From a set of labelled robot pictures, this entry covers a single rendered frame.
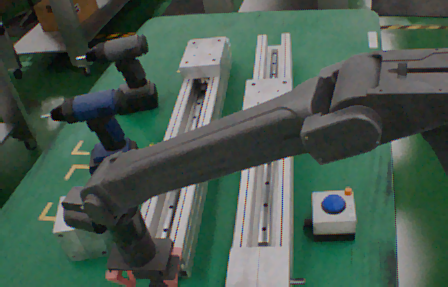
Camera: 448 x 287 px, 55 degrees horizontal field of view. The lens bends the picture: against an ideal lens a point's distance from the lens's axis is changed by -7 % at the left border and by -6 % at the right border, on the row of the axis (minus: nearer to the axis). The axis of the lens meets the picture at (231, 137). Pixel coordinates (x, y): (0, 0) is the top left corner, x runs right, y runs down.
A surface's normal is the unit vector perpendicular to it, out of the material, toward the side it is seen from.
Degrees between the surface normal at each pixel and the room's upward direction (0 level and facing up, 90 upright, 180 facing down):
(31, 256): 0
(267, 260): 0
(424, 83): 6
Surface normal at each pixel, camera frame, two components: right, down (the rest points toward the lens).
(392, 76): -0.24, -0.78
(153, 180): -0.34, 0.59
